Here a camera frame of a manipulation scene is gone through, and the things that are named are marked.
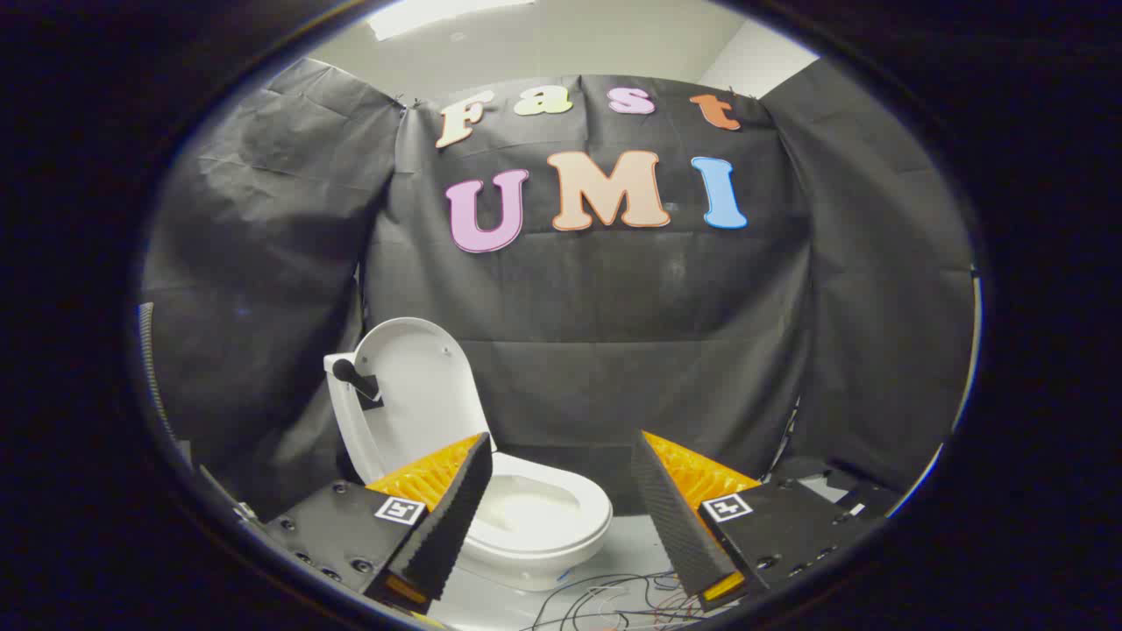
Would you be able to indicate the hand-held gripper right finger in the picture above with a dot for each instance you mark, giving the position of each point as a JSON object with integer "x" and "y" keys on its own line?
{"x": 671, "y": 517}

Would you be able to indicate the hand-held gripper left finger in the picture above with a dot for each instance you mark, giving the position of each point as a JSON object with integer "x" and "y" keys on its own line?
{"x": 456, "y": 517}

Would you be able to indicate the white toilet lid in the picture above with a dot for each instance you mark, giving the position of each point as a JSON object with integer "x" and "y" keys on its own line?
{"x": 421, "y": 394}

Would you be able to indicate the white toilet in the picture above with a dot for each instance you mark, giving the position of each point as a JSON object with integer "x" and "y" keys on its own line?
{"x": 543, "y": 517}

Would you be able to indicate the black backdrop cloth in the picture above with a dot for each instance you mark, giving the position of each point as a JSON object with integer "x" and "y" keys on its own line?
{"x": 614, "y": 333}

